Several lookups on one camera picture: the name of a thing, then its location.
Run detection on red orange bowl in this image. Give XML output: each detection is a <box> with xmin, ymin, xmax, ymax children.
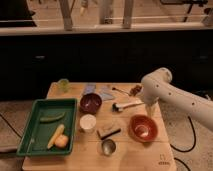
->
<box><xmin>128</xmin><ymin>115</ymin><xmax>158</xmax><ymax>143</ymax></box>

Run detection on blue cloth left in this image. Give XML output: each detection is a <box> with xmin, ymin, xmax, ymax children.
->
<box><xmin>83</xmin><ymin>84</ymin><xmax>96</xmax><ymax>95</ymax></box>

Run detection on dark maroon bowl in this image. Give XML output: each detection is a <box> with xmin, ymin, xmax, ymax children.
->
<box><xmin>80</xmin><ymin>93</ymin><xmax>102</xmax><ymax>114</ymax></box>

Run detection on black cable on floor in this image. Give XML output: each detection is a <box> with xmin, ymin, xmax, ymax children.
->
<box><xmin>169</xmin><ymin>114</ymin><xmax>198</xmax><ymax>171</ymax></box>

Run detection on wooden block with black strip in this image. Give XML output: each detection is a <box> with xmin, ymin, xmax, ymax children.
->
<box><xmin>97</xmin><ymin>124</ymin><xmax>121</xmax><ymax>140</ymax></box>

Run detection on green plastic tray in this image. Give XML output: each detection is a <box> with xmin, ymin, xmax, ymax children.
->
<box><xmin>17</xmin><ymin>98</ymin><xmax>77</xmax><ymax>156</ymax></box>

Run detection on white handled black brush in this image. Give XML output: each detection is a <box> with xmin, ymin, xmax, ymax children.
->
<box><xmin>112</xmin><ymin>100</ymin><xmax>142</xmax><ymax>112</ymax></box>

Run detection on green cucumber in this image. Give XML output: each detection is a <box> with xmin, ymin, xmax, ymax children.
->
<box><xmin>40</xmin><ymin>112</ymin><xmax>66</xmax><ymax>123</ymax></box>

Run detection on blue cloth right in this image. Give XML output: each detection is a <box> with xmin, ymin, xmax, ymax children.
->
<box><xmin>99</xmin><ymin>86</ymin><xmax>115</xmax><ymax>101</ymax></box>

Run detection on green translucent cup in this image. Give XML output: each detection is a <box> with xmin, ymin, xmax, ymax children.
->
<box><xmin>58</xmin><ymin>78</ymin><xmax>69</xmax><ymax>93</ymax></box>

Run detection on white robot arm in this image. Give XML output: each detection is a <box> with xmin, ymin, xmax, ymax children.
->
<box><xmin>141</xmin><ymin>68</ymin><xmax>213</xmax><ymax>130</ymax></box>

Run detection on white paper cup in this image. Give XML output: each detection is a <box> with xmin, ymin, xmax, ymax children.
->
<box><xmin>80</xmin><ymin>114</ymin><xmax>96</xmax><ymax>133</ymax></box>

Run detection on small metal cup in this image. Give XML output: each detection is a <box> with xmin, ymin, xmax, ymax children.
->
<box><xmin>101</xmin><ymin>139</ymin><xmax>116</xmax><ymax>156</ymax></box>

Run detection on small metal spoon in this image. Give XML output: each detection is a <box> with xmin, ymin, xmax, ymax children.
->
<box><xmin>112</xmin><ymin>87</ymin><xmax>130</xmax><ymax>96</ymax></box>

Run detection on blue cloth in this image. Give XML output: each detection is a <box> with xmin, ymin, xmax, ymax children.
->
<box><xmin>99</xmin><ymin>86</ymin><xmax>115</xmax><ymax>101</ymax></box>
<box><xmin>83</xmin><ymin>84</ymin><xmax>96</xmax><ymax>95</ymax></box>

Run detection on black cable left floor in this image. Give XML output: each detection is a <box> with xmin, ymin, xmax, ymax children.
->
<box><xmin>0</xmin><ymin>113</ymin><xmax>24</xmax><ymax>139</ymax></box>

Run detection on orange fruit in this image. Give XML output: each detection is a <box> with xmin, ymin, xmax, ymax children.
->
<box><xmin>54</xmin><ymin>134</ymin><xmax>69</xmax><ymax>148</ymax></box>

